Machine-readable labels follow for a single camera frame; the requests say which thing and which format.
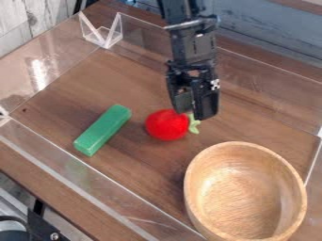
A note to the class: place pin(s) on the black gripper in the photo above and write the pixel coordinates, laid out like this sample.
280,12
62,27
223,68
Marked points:
189,69

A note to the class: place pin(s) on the green rectangular block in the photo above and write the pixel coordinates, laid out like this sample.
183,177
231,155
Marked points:
101,129

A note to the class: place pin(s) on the wooden bowl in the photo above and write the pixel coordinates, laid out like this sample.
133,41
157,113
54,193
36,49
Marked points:
243,194

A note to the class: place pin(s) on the clear acrylic enclosure wall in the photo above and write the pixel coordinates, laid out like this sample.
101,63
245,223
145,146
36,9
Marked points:
121,195

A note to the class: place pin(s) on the clear acrylic corner bracket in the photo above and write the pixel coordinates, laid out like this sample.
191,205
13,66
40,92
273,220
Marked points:
102,36

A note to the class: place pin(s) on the black clamp mount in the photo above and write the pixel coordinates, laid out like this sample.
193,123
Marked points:
22,224

